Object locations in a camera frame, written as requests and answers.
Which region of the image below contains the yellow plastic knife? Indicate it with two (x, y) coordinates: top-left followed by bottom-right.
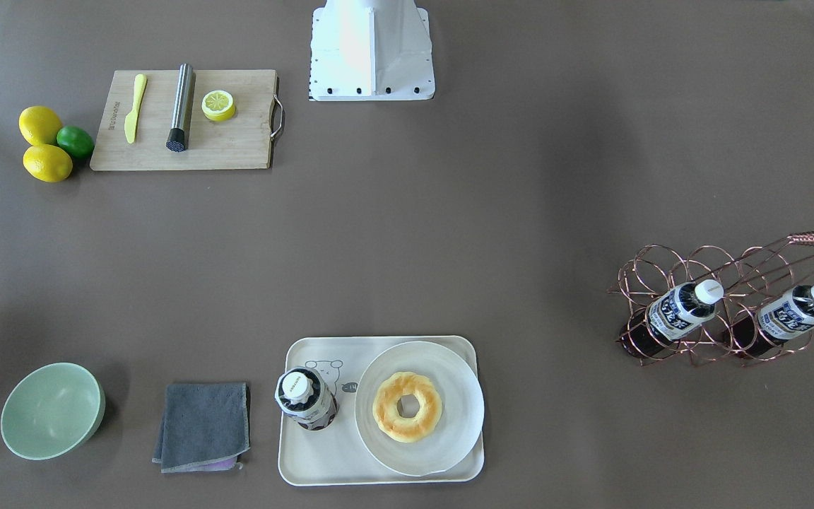
(124, 74), (148, 144)

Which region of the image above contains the green lime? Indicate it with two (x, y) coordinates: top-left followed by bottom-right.
(56, 125), (95, 159)

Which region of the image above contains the yellow lemon near board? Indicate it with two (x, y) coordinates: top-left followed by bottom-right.
(23, 144), (73, 182)

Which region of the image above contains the bamboo cutting board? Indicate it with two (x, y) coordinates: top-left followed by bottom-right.
(90, 69), (281, 172)

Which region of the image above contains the half lemon slice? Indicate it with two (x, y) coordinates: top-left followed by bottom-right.
(201, 90), (237, 122)

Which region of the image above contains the cream serving tray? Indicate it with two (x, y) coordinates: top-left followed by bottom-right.
(278, 335), (485, 486)

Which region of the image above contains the steel muddler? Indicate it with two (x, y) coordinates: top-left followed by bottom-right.
(165, 62), (195, 153)

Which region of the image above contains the copper wire bottle rack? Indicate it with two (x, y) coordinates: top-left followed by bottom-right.
(611, 230), (814, 366)

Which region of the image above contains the tea bottle lower outer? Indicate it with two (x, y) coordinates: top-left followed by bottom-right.
(728, 286), (814, 358)

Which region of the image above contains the glazed donut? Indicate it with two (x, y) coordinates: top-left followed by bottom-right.
(372, 373), (443, 443)

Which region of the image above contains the yellow lemon far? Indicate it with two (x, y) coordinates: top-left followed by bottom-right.
(18, 105), (64, 146)

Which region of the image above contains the grey folded cloth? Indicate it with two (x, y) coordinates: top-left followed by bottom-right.
(152, 381), (251, 474)

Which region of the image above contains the tea bottle top rack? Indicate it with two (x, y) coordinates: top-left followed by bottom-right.
(274, 366), (338, 431)

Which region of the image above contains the green bowl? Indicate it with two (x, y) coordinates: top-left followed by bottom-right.
(0, 362), (106, 461)

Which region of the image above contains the white plate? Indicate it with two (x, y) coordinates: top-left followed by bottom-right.
(356, 341), (485, 476)

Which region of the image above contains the tea bottle lower middle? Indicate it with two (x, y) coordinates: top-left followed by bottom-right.
(620, 279), (724, 358)

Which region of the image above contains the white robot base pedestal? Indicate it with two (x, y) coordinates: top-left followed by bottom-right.
(308, 1), (436, 101)

